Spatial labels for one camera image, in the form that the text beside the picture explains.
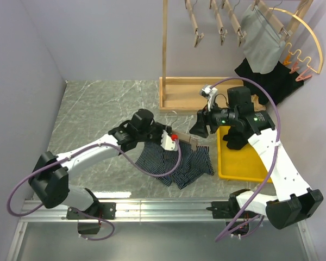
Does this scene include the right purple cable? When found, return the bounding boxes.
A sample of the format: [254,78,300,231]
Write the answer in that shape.
[209,77,281,243]

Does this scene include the orange clothespin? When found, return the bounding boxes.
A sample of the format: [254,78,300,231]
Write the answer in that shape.
[283,54,292,66]

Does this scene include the gold semicircle clip hanger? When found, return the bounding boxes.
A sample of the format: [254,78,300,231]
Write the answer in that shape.
[269,7,324,74]

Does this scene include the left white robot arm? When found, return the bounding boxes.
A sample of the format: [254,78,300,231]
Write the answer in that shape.
[28,109,178,219]

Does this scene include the black underwear in tray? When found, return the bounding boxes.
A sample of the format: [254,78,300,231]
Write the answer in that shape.
[223,127,252,150]

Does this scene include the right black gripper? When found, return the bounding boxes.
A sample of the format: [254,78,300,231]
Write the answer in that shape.
[189,98,239,138]

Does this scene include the pink clothespin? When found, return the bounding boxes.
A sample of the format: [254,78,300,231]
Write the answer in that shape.
[289,60,299,74]
[296,67,312,82]

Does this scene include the wooden clip hanger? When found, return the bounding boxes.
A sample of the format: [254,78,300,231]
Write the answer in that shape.
[165,110,199,152]
[209,0,228,46]
[252,0,290,41]
[184,0,204,48]
[221,0,247,47]

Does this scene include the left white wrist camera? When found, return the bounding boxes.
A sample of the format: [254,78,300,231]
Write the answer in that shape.
[161,130,178,151]

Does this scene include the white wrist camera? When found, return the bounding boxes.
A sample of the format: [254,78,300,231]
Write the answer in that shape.
[161,130,178,151]
[199,85,218,111]

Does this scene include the black hanging underwear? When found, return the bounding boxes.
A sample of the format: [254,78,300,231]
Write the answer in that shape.
[235,58,304,105]

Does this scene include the striped navy underwear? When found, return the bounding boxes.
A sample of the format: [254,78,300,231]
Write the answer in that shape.
[136,141,214,189]

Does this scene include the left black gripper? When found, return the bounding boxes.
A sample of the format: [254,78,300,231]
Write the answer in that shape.
[138,122,172,146]

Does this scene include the yellow plastic tray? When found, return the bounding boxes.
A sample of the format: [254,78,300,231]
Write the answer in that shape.
[217,126,268,183]

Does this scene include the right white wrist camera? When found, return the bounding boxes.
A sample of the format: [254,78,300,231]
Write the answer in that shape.
[199,85,218,111]

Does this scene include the wooden drying rack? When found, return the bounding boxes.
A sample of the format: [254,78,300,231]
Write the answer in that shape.
[159,0,313,113]

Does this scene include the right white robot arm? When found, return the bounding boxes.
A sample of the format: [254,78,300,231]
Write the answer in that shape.
[190,85,323,229]

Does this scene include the aluminium mounting rail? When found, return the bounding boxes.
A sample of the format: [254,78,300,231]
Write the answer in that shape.
[7,198,318,260]

